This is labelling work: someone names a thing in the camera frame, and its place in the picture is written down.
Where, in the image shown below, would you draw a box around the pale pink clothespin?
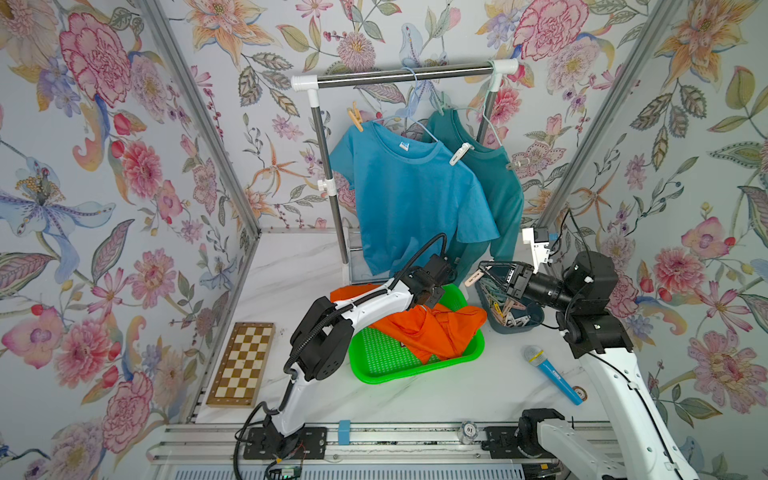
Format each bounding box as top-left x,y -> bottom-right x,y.
464,269 -> 485,288

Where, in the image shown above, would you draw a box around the orange garment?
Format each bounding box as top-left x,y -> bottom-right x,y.
329,283 -> 488,365

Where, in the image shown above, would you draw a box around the teal embroidered t-shirt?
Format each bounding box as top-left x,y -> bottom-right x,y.
423,109 -> 524,285

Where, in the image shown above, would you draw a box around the blue garment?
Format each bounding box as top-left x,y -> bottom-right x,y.
330,122 -> 499,275

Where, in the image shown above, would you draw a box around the mint green clothespin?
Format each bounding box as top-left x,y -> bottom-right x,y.
435,95 -> 449,116

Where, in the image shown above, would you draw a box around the beige yellow clothespin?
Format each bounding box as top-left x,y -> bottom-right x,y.
347,102 -> 364,132

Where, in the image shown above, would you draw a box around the mint green wire hanger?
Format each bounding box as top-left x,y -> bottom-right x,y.
476,60 -> 502,147

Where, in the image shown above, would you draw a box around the light blue wire hanger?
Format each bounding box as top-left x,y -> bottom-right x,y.
375,67 -> 439,142

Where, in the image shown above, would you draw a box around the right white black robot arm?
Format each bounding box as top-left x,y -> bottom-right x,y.
476,228 -> 698,479

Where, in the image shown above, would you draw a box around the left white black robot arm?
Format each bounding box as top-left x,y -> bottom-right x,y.
232,233 -> 454,464

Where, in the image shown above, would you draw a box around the dark teal clothespin bin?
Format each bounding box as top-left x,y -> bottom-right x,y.
474,281 -> 545,335

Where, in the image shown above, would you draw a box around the blue toy microphone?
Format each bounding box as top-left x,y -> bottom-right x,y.
523,345 -> 583,405

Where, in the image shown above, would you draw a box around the bright green plastic tray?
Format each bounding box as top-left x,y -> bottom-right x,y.
347,284 -> 486,385

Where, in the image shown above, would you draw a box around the metal clothes rack white joints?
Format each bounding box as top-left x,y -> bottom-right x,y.
291,59 -> 519,280

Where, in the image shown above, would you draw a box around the wooden chessboard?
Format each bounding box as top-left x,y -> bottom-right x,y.
205,322 -> 275,408

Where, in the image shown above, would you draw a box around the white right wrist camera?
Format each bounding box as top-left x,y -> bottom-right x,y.
521,227 -> 551,266

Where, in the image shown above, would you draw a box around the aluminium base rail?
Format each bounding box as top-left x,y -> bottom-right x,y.
146,421 -> 625,480

